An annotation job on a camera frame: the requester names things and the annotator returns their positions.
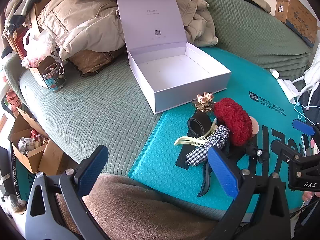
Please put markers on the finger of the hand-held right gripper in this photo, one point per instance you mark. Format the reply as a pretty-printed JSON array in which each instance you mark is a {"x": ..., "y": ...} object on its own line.
[
  {"x": 303, "y": 127},
  {"x": 285, "y": 148}
]

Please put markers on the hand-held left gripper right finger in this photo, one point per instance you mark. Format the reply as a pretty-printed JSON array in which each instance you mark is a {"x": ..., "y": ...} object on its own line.
[{"x": 222, "y": 172}]

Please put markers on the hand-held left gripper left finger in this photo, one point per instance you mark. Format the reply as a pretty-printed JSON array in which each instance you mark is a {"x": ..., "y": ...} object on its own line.
[{"x": 92, "y": 170}]

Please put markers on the long black hair clip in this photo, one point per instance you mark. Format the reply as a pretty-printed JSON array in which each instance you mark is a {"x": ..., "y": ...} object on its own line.
[{"x": 206, "y": 180}]

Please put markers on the gingham bow hair clip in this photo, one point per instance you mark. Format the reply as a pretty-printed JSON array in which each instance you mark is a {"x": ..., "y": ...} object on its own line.
[{"x": 200, "y": 153}]

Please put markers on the pink round container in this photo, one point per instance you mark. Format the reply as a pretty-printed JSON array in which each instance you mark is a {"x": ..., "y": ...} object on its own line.
[{"x": 255, "y": 127}]

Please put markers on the cream hair claw clip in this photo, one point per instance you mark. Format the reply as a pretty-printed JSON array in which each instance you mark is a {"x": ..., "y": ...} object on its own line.
[{"x": 190, "y": 140}]

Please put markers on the red fuzzy scrunchie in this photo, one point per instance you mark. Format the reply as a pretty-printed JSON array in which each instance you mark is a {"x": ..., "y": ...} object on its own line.
[{"x": 232, "y": 120}]

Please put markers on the brown bear hair clip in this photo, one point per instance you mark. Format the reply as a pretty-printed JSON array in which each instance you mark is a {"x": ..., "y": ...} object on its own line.
[{"x": 203, "y": 98}]

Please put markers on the white gift box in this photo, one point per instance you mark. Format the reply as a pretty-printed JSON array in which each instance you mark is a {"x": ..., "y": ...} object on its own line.
[{"x": 175, "y": 75}]

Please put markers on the person's right hand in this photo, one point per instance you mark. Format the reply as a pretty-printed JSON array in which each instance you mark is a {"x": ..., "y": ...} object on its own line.
[{"x": 307, "y": 196}]

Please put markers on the white clothes hanger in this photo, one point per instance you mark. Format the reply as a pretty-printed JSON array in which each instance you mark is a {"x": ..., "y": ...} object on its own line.
[{"x": 300, "y": 115}]

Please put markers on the white face mask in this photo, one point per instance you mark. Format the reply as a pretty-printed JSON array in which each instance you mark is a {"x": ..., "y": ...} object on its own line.
[{"x": 287, "y": 90}]

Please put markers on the open cardboard box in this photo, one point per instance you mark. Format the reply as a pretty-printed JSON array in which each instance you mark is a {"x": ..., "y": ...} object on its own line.
[{"x": 52, "y": 152}]

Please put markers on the white cloth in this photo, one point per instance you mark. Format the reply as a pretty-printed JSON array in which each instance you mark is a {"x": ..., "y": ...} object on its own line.
[{"x": 312, "y": 75}]

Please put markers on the green sofa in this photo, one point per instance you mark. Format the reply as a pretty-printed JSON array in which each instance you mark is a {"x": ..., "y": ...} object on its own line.
[{"x": 87, "y": 110}]

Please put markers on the white tube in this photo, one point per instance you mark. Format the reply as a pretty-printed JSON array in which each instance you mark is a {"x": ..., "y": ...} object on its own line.
[{"x": 274, "y": 73}]

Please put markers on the teal bubble mailer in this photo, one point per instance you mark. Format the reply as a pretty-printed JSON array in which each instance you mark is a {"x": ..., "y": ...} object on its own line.
[{"x": 160, "y": 160}]

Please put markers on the black teal printed box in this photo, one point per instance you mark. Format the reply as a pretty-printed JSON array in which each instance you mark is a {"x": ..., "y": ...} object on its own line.
[{"x": 17, "y": 175}]

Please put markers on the small cardboard box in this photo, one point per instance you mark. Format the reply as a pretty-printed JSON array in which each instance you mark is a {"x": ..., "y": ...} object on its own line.
[{"x": 37, "y": 76}]

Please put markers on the brown cushion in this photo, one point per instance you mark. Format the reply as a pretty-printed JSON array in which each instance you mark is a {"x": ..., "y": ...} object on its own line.
[{"x": 92, "y": 60}]

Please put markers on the printed cardboard box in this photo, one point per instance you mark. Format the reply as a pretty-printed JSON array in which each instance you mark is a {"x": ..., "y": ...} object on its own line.
[{"x": 297, "y": 12}]

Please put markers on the white plastic bag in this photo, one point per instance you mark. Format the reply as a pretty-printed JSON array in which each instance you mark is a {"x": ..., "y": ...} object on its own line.
[{"x": 35, "y": 45}]

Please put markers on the beige puffer jacket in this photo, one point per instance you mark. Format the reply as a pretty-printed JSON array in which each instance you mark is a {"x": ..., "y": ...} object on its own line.
[{"x": 82, "y": 30}]

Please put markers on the red box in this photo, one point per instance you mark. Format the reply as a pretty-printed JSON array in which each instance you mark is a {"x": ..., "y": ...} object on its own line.
[{"x": 20, "y": 42}]

